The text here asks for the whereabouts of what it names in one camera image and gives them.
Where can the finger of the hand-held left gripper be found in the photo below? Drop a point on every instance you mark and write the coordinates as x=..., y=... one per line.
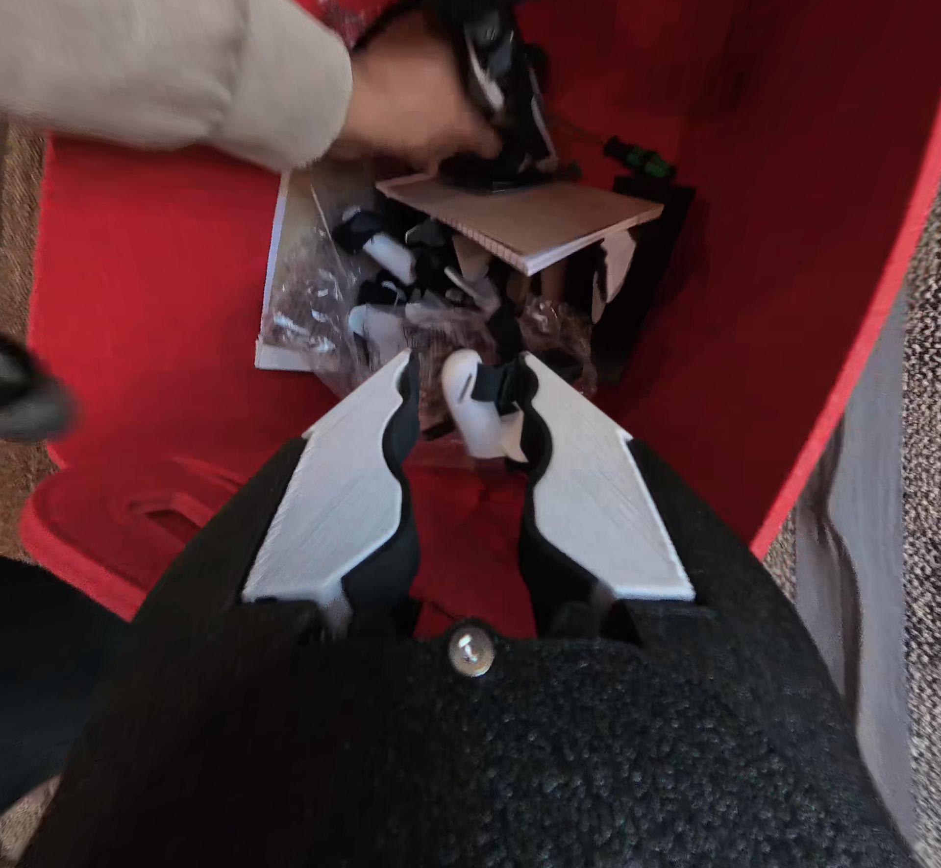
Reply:
x=515, y=222

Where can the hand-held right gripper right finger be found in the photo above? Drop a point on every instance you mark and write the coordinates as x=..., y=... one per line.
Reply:
x=610, y=516

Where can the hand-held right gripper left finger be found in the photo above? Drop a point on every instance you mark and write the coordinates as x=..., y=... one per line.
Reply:
x=331, y=516

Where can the pile of black white parts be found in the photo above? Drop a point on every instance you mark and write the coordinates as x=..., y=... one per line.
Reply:
x=412, y=273

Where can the white black plastic part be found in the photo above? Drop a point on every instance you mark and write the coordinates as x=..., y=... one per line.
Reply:
x=478, y=413

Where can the red fabric basket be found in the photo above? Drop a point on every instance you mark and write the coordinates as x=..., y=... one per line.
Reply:
x=147, y=266

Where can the person's left forearm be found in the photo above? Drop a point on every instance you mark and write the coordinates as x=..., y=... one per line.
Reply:
x=147, y=31

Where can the person's left hand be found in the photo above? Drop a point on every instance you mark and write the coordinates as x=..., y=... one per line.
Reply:
x=405, y=104

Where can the small green black part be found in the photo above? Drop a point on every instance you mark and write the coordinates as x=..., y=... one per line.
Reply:
x=640, y=158

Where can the black box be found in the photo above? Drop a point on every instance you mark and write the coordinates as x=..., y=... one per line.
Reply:
x=655, y=266

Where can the clear plastic bag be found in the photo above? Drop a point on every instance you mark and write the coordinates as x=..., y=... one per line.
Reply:
x=316, y=302

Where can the grey cloth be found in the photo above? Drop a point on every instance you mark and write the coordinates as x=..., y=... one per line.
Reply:
x=868, y=545

